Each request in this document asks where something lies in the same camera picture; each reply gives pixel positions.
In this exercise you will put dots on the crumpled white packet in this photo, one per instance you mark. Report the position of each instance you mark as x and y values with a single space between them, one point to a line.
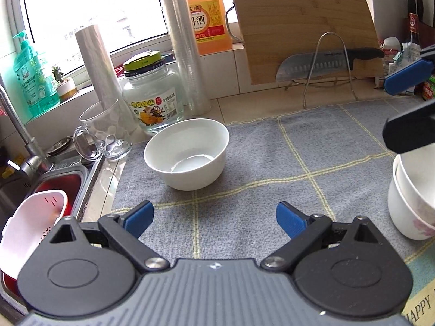
390 44

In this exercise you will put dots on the green dish soap bottle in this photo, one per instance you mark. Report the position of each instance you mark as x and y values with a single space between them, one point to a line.
32 81

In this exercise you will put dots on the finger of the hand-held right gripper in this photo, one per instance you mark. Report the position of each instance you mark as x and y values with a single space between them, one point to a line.
411 130
404 76

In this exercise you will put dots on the grey checked towel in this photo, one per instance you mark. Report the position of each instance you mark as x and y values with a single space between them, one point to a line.
306 149

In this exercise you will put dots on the red plastic basin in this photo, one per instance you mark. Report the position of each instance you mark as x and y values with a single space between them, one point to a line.
61 181

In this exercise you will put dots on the clear glass mug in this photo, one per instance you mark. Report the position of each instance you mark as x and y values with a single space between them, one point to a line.
115 146

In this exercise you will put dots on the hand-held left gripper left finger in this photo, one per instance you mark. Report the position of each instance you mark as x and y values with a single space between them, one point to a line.
139 219

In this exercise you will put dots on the glass jar with green lid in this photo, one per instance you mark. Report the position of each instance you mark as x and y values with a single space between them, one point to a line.
153 88

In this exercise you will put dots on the small potted plant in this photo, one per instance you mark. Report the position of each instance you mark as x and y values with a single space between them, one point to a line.
66 90

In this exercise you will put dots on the white floral bowl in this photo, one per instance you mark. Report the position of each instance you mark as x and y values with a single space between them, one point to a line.
401 217
418 183

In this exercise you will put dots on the wooden cutting board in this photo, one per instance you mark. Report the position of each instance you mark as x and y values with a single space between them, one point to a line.
299 23

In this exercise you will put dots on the white and blue paper bag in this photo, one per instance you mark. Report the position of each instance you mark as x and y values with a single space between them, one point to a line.
409 54

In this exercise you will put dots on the metal faucet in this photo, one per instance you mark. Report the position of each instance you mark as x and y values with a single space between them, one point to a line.
17 122

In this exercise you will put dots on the white plastic colander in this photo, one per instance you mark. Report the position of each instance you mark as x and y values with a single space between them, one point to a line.
27 231

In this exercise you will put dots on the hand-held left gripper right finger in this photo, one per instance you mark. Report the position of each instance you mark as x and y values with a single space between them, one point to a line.
290 219

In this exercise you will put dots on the plain white bowl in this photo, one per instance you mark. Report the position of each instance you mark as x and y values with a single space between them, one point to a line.
204 135

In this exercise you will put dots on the dark wooden knife block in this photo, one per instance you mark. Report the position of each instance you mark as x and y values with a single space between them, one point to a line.
429 34

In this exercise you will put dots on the plastic wrap roll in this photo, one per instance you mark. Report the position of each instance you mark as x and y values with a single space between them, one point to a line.
98 68

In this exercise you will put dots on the stainless steel sink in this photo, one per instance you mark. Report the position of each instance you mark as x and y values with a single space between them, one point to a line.
13 197

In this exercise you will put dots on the dark soy sauce bottle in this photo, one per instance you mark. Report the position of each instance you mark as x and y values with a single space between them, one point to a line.
413 37

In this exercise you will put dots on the orange cooking wine bottle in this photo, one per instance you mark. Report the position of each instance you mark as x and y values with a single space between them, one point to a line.
207 13

